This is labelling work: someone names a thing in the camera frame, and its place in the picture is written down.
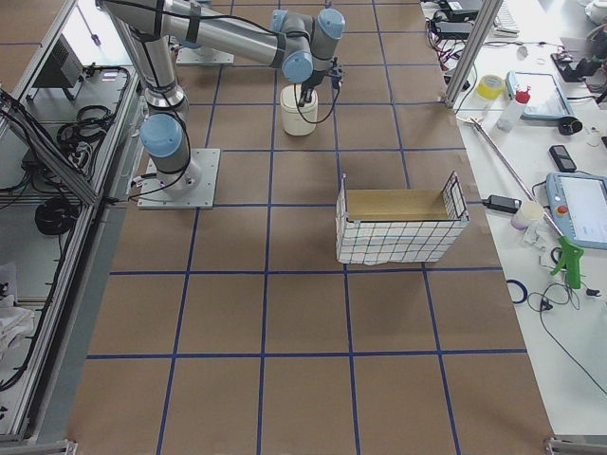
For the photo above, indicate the near teach pendant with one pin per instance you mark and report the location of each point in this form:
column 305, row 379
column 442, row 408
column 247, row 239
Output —
column 577, row 204

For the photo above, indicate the yellow tape roll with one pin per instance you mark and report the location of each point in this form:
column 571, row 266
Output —
column 490, row 87

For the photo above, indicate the far teach pendant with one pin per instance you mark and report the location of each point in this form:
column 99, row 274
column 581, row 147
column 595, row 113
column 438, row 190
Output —
column 547, row 100

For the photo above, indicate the aluminium frame post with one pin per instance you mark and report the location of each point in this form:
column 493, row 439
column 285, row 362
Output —
column 482, row 25

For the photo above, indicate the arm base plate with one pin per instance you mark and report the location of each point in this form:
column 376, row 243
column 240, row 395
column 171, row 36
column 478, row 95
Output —
column 195, row 189

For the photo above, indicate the red capped bottle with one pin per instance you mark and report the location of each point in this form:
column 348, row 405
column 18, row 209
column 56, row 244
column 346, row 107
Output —
column 514, row 110

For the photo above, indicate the white trash can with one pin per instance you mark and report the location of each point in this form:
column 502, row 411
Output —
column 298, row 121

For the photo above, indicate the teach pendant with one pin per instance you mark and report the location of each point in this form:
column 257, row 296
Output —
column 547, row 100
column 577, row 204

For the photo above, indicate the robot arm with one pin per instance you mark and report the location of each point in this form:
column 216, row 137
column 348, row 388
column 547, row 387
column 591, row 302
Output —
column 159, row 35

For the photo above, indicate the wooden box with grid cloth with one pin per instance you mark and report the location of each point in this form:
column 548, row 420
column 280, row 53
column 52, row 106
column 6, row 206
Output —
column 398, row 226

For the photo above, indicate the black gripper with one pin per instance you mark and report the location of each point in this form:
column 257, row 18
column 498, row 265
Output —
column 309, row 85

